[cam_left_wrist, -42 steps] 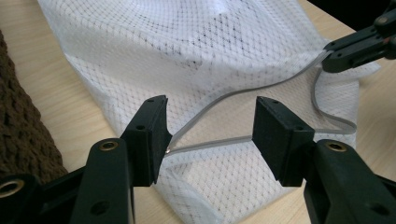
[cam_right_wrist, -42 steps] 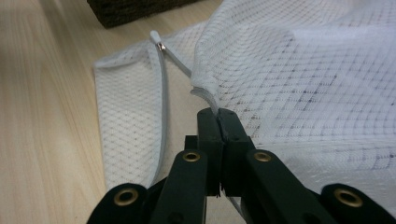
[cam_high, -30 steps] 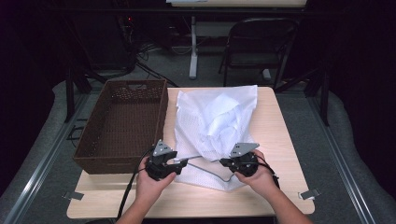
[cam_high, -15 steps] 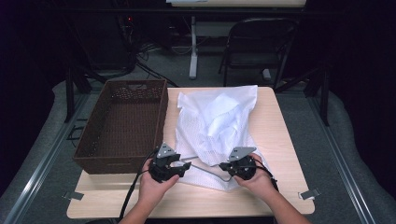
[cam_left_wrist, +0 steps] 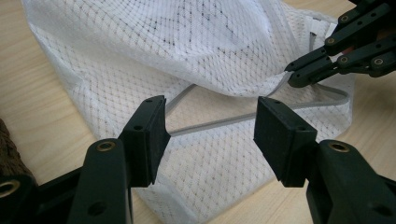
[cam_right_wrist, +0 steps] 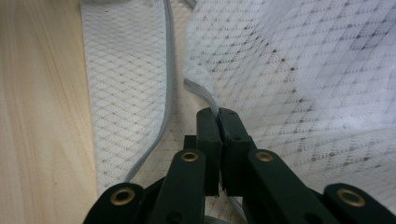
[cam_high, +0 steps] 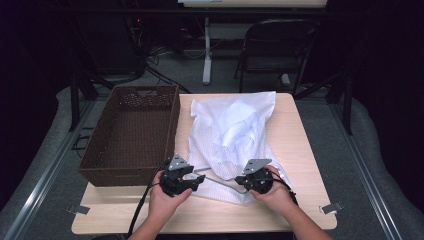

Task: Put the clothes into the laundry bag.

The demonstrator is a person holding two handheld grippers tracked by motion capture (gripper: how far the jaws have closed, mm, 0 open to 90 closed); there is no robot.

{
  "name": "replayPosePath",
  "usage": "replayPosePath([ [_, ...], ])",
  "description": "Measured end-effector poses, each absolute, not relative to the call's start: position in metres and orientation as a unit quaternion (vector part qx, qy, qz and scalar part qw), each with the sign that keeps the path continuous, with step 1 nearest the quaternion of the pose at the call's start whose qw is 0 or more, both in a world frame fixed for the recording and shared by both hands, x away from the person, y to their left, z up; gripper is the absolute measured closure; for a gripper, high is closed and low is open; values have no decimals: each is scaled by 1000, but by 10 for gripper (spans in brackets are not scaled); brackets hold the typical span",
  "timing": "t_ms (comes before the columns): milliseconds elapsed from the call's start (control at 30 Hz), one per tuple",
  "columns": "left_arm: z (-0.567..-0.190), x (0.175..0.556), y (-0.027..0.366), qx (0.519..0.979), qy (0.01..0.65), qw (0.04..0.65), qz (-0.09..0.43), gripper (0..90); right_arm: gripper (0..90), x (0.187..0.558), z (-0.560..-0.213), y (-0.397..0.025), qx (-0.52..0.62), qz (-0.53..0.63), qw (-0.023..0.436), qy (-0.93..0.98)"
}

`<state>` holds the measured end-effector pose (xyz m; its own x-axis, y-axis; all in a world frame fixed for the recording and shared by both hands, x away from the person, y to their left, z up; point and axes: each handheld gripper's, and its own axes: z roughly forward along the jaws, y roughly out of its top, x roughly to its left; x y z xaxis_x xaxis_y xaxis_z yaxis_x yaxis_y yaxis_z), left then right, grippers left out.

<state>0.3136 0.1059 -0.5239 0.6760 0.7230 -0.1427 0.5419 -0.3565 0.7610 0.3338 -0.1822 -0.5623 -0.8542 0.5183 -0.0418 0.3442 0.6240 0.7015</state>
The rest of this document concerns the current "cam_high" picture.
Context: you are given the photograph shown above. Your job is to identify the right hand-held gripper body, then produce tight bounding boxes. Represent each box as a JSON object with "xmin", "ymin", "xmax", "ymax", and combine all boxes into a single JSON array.
[{"xmin": 242, "ymin": 158, "xmax": 276, "ymax": 195}]

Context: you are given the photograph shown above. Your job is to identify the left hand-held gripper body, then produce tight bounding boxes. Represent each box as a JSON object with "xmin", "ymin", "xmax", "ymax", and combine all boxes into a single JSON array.
[{"xmin": 159, "ymin": 153, "xmax": 190, "ymax": 198}]

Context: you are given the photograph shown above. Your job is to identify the white mesh laundry bag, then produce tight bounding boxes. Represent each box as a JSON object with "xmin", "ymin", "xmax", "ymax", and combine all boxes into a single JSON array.
[{"xmin": 187, "ymin": 90, "xmax": 294, "ymax": 205}]

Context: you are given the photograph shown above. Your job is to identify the white garment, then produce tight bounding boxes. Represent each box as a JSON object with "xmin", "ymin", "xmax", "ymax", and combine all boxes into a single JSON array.
[{"xmin": 213, "ymin": 99, "xmax": 268, "ymax": 149}]

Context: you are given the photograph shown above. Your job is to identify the brown woven basket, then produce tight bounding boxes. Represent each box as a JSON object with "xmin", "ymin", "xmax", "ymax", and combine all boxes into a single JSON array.
[{"xmin": 77, "ymin": 84, "xmax": 181, "ymax": 188}]

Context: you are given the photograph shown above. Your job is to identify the person's right hand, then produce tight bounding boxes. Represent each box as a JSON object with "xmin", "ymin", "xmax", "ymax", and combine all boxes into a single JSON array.
[{"xmin": 249, "ymin": 165, "xmax": 298, "ymax": 218}]

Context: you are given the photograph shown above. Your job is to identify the person's left hand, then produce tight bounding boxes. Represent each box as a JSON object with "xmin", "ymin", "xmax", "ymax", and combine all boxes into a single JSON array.
[{"xmin": 147, "ymin": 169, "xmax": 194, "ymax": 228}]

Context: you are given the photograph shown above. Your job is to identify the white desk leg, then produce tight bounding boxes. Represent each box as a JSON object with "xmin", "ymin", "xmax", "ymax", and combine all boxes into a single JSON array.
[{"xmin": 202, "ymin": 16, "xmax": 213, "ymax": 86}]

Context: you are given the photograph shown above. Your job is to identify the black metal stand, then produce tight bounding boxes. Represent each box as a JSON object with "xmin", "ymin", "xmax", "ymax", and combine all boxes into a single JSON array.
[
  {"xmin": 294, "ymin": 71, "xmax": 354, "ymax": 136},
  {"xmin": 68, "ymin": 71, "xmax": 114, "ymax": 133}
]

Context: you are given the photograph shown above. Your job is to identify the black folding chair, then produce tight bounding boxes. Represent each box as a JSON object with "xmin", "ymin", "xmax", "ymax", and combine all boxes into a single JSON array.
[{"xmin": 233, "ymin": 18, "xmax": 321, "ymax": 98}]

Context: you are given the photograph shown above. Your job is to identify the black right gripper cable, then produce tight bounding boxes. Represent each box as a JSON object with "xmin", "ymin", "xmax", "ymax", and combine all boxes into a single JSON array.
[{"xmin": 273, "ymin": 179, "xmax": 300, "ymax": 206}]

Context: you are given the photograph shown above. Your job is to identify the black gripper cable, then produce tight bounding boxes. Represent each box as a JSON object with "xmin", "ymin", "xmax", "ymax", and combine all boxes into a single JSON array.
[
  {"xmin": 273, "ymin": 179, "xmax": 300, "ymax": 206},
  {"xmin": 125, "ymin": 159, "xmax": 169, "ymax": 239}
]

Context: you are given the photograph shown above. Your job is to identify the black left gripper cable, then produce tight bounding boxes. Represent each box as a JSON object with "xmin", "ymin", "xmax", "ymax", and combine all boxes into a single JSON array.
[{"xmin": 125, "ymin": 159, "xmax": 169, "ymax": 239}]

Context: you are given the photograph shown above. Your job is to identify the metal table bracket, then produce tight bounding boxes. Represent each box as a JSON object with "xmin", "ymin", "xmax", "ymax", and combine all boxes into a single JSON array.
[
  {"xmin": 66, "ymin": 204, "xmax": 91, "ymax": 215},
  {"xmin": 319, "ymin": 201, "xmax": 344, "ymax": 215}
]

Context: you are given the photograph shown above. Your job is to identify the black floor cables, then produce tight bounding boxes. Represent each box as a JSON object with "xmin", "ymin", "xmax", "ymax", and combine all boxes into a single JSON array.
[{"xmin": 126, "ymin": 16, "xmax": 191, "ymax": 94}]

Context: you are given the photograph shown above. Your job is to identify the metal floor rail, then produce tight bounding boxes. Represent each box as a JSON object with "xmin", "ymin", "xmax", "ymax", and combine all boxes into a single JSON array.
[
  {"xmin": 329, "ymin": 99, "xmax": 404, "ymax": 240},
  {"xmin": 2, "ymin": 98, "xmax": 99, "ymax": 240}
]

